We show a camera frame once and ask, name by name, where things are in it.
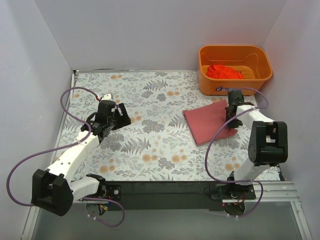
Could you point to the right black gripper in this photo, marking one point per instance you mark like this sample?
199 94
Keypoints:
230 115

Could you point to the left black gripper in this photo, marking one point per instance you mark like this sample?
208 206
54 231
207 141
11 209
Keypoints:
116 117

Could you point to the pink t shirt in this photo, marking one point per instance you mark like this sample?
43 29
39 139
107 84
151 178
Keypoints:
204 122

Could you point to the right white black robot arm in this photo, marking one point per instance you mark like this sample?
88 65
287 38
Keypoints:
268 142

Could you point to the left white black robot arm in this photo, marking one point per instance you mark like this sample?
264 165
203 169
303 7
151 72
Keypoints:
54 188

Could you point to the floral patterned table mat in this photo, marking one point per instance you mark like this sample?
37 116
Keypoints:
158 144

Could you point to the orange t shirt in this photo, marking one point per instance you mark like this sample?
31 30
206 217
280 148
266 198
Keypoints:
215 71

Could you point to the orange plastic basket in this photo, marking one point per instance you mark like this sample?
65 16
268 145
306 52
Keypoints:
249 60

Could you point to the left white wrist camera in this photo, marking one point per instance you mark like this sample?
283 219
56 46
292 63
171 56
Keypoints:
106 97

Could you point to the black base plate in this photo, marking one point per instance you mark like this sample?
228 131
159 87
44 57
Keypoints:
178 195

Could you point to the aluminium rail frame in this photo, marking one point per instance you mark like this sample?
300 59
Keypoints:
178 211

